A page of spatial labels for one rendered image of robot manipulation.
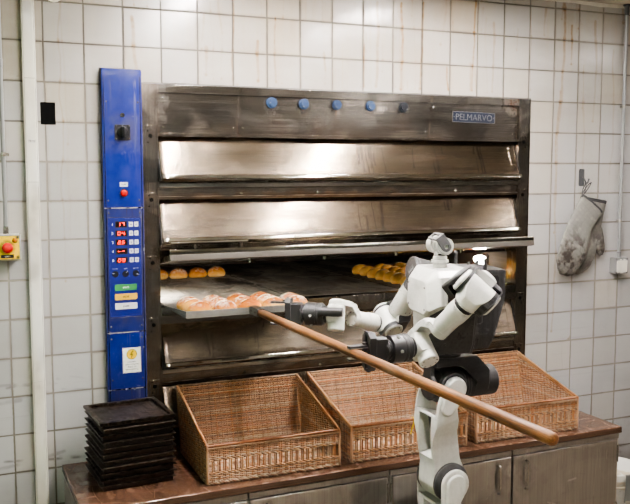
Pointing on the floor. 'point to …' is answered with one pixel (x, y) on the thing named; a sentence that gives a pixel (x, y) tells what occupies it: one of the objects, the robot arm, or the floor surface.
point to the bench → (401, 477)
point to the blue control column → (114, 92)
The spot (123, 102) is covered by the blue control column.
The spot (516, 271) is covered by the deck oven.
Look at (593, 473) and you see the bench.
